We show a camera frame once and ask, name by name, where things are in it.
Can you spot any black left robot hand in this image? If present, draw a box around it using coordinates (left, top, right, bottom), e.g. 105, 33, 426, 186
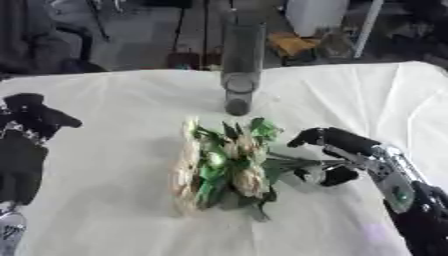
0, 92, 84, 207

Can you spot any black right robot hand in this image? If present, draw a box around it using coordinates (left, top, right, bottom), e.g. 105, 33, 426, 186
285, 126, 384, 188

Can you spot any white and green flower bunch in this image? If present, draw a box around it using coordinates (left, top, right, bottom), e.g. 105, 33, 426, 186
168, 115, 352, 223

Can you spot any grey glass cylinder vase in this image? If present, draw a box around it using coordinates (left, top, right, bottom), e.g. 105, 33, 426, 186
218, 20, 268, 117

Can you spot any white pole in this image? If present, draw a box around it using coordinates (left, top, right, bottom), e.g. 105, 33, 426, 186
351, 0, 387, 60

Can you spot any black chair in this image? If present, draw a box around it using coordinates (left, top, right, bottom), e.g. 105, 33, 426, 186
0, 0, 112, 77

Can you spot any black tripod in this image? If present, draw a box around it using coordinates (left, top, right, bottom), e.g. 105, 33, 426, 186
166, 0, 224, 70

